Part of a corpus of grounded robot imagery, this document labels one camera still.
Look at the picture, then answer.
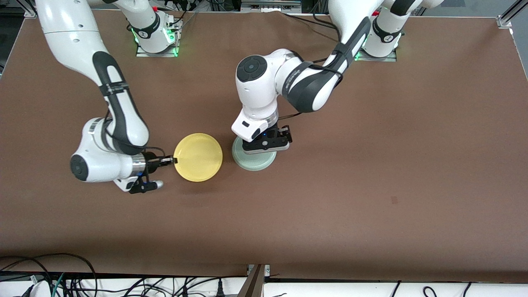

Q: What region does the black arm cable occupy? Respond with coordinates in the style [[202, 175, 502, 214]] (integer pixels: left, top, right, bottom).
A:
[[276, 55, 344, 121], [105, 109, 166, 160]]

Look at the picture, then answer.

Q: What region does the aluminium corner profile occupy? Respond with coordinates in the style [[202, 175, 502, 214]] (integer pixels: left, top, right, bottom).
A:
[[497, 0, 528, 28]]

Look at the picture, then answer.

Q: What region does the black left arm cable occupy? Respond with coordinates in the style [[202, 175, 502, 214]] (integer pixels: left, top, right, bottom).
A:
[[276, 55, 344, 121]]

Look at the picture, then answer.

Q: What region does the large looped black cable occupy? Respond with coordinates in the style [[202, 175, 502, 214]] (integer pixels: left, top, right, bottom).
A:
[[0, 252, 98, 297]]

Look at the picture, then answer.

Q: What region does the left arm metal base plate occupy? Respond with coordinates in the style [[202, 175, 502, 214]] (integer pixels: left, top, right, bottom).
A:
[[352, 22, 398, 63]]

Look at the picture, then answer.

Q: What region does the black cable across table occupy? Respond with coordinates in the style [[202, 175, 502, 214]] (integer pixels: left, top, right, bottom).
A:
[[282, 11, 339, 32]]

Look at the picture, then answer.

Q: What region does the green cable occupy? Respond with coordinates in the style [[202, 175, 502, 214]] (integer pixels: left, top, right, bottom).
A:
[[51, 272, 66, 297]]

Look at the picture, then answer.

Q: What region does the pale green round plate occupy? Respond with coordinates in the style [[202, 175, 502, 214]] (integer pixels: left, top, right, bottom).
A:
[[231, 136, 278, 172]]

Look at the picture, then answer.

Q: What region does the aluminium profile strut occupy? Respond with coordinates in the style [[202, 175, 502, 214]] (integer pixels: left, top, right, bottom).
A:
[[237, 264, 271, 297]]

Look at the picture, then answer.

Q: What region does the yellow round plate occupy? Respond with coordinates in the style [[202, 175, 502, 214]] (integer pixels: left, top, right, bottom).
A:
[[173, 132, 224, 183]]

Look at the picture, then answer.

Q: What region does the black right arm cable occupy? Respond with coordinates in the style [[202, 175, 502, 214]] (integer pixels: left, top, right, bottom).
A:
[[105, 109, 166, 160]]

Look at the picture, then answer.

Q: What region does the metal bracket with ports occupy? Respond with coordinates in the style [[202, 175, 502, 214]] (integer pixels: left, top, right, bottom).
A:
[[240, 0, 302, 11]]

